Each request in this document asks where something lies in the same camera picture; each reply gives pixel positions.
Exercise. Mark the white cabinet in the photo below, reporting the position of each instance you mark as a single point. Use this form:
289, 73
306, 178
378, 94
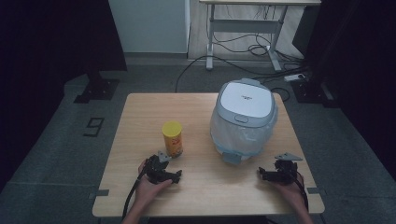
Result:
149, 25

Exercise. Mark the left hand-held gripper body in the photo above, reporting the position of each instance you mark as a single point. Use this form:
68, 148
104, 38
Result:
155, 169

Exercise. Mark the black curtain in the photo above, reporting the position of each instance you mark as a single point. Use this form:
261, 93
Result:
358, 46
46, 46

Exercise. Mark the translucent plastic trash bag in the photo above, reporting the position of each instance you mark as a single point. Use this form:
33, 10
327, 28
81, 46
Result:
239, 140

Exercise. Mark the white power strip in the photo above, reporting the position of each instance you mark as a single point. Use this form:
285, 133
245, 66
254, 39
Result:
294, 77

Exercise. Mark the white metal frame desk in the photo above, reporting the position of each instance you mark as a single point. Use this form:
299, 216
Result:
246, 25

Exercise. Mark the black stand base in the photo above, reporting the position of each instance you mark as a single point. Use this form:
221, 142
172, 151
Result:
311, 93
98, 90

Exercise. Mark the person's left hand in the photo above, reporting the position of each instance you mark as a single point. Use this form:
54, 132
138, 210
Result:
146, 191

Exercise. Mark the yellow lidded snack can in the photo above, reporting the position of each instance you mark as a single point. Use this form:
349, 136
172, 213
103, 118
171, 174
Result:
172, 140

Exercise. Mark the grey tape piece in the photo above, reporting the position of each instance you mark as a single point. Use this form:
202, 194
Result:
99, 193
314, 190

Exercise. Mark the person's right hand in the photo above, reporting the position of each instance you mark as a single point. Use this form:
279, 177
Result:
294, 193

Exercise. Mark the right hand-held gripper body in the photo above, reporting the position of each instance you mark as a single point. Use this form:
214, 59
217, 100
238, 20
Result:
286, 171

